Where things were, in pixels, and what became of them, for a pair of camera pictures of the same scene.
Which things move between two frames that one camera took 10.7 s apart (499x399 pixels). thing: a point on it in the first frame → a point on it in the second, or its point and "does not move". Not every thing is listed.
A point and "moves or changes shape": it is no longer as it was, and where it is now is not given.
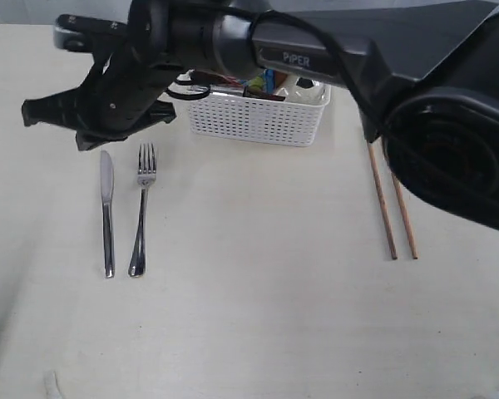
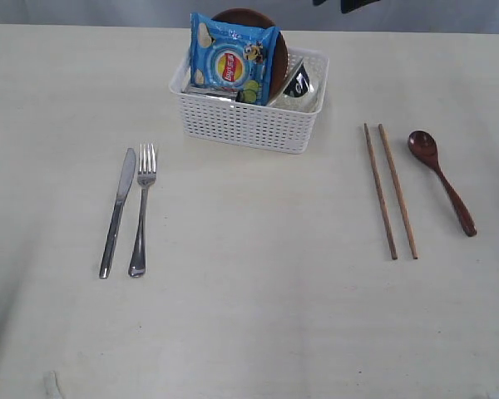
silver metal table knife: (107, 177) → (125, 187)
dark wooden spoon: (214, 78) moves or changes shape
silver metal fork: (146, 176) does not move
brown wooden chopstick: (382, 201) does not move
